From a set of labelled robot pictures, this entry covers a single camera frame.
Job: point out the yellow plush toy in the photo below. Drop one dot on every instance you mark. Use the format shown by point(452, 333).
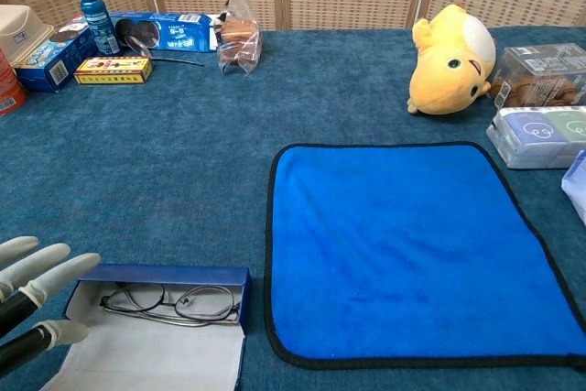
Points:
point(448, 75)

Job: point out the white wet wipes pack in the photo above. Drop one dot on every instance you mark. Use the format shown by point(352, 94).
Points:
point(578, 189)

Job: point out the blue glasses case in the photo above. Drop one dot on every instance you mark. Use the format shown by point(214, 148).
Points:
point(160, 359)

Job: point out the teal table cover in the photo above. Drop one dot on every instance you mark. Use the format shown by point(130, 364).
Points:
point(160, 180)

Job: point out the metal spoon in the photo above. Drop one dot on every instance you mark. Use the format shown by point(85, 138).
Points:
point(137, 47)

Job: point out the black eyeglasses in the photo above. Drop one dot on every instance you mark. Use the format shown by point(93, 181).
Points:
point(201, 301)

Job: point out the beige plastic lunch box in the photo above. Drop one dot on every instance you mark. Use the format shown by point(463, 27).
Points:
point(23, 29)

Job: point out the blue cookie box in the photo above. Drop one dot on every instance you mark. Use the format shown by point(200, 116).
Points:
point(50, 61)

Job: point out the orange-red round can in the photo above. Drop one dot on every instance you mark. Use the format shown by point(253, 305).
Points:
point(9, 89)

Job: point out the multi-colour tissue packet row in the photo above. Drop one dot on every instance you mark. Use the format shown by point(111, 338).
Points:
point(531, 134)

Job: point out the blue cloth with black edge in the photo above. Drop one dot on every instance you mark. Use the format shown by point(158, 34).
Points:
point(403, 249)

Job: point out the clear bag of bread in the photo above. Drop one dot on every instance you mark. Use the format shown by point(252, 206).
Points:
point(238, 36)

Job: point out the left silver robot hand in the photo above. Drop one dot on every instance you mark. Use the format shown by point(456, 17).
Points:
point(50, 276)

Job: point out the yellow and red small box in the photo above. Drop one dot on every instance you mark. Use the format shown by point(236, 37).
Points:
point(114, 69)

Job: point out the long blue cookie package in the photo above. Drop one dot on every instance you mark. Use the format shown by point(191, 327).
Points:
point(183, 34)

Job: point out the blue spray bottle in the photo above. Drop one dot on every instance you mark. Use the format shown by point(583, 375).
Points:
point(98, 20)

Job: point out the clear box of brown pastries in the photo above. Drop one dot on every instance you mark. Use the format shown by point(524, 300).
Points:
point(540, 84)

